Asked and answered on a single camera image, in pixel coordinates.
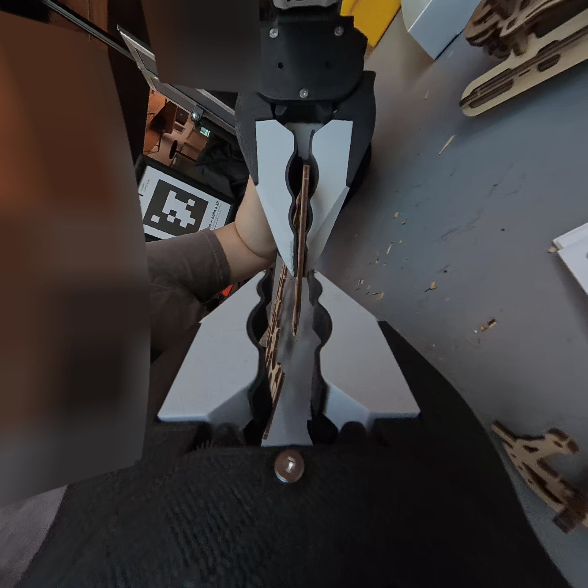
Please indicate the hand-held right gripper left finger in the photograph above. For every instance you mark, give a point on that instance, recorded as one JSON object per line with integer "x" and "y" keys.
{"x": 206, "y": 367}

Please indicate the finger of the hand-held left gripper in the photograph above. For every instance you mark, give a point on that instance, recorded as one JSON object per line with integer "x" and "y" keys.
{"x": 271, "y": 183}
{"x": 333, "y": 174}

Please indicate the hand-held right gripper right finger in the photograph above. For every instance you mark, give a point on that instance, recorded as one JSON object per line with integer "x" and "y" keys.
{"x": 363, "y": 367}

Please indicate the wooden model part with holes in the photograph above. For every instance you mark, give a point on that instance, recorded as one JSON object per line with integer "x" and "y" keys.
{"x": 275, "y": 372}

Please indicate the large wooden cutout sheet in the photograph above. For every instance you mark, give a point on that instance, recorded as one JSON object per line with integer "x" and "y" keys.
{"x": 301, "y": 252}

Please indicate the person's left forearm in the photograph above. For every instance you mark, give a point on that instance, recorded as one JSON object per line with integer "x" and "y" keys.
{"x": 252, "y": 229}

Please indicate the small wooden model part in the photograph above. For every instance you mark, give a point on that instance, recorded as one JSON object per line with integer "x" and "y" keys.
{"x": 528, "y": 459}

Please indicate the pale plywood model assembly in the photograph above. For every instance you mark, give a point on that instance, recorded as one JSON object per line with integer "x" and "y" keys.
{"x": 505, "y": 78}

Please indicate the yellow plastic bin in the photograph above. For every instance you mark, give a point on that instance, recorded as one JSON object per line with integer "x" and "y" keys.
{"x": 367, "y": 18}

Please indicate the framed black white tag sign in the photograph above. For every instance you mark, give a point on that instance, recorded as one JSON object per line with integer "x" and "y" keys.
{"x": 174, "y": 206}

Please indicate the wood splinter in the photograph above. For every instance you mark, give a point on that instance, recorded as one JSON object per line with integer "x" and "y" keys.
{"x": 446, "y": 144}

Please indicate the white box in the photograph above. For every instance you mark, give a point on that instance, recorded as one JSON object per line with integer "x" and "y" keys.
{"x": 436, "y": 27}

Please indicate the white instruction booklet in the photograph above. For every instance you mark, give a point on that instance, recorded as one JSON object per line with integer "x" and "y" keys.
{"x": 576, "y": 262}

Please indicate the aluminium rail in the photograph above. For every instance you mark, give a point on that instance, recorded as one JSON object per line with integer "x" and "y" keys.
{"x": 135, "y": 48}

